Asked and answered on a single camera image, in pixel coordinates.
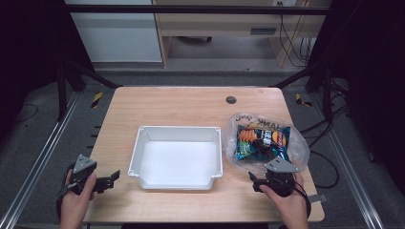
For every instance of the blue chip packet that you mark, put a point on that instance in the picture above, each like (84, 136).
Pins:
(261, 143)

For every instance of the white cabinet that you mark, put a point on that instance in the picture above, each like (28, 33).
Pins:
(117, 35)

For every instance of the office chair base leg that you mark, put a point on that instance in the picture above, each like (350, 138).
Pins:
(194, 39)

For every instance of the black horizontal frame bar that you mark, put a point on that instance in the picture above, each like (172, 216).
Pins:
(191, 9)

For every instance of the black metal stand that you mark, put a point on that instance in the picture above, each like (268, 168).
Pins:
(68, 82)
(324, 89)

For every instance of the white plastic tray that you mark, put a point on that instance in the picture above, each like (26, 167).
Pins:
(178, 162)

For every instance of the person's right hand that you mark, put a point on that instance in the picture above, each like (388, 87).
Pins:
(291, 203)

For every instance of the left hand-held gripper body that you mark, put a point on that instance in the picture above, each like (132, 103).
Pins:
(83, 165)

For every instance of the person's left hand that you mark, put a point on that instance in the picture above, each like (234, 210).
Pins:
(74, 205)

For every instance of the clear plastic bag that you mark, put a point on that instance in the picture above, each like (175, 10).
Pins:
(297, 148)

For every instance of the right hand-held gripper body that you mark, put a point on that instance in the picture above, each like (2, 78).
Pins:
(281, 167)

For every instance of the aluminium floor rail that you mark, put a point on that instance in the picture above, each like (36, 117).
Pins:
(35, 159)
(347, 162)

